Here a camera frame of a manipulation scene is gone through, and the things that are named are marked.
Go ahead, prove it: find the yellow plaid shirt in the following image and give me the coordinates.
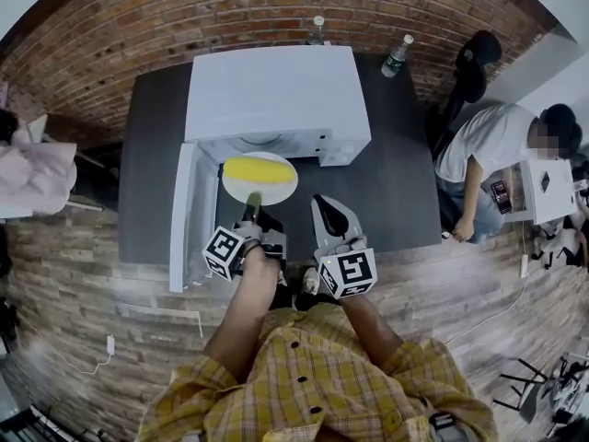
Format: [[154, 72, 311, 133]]
[[136, 304, 501, 442]]

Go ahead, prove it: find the yellow corn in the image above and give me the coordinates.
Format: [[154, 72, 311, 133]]
[[224, 156, 296, 186]]

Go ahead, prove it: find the white round plate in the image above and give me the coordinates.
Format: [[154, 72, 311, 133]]
[[221, 151, 300, 207]]

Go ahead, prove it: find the clear plastic water bottle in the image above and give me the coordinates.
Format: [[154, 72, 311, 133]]
[[306, 15, 328, 46]]

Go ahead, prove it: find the person's left forearm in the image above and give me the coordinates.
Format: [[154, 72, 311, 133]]
[[203, 242, 283, 384]]

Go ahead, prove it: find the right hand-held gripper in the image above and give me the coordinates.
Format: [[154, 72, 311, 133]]
[[310, 193, 379, 300]]

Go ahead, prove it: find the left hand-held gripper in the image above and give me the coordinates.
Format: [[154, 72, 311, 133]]
[[202, 192, 289, 283]]

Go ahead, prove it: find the person's right forearm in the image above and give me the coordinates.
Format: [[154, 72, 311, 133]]
[[339, 291, 407, 378]]

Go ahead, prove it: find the black metal stand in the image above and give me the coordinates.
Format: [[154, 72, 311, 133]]
[[492, 356, 549, 424]]

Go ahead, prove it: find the black smartphone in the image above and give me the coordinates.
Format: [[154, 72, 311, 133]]
[[489, 180, 514, 215]]

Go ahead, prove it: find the green label water bottle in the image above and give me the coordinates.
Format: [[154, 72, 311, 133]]
[[380, 33, 415, 79]]

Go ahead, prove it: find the white box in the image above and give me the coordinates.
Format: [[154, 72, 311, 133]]
[[518, 157, 577, 226]]

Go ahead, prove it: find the white microwave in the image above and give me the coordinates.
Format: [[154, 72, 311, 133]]
[[167, 43, 373, 294]]

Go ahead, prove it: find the person's shoe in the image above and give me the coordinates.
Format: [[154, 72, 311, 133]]
[[302, 266, 322, 295]]

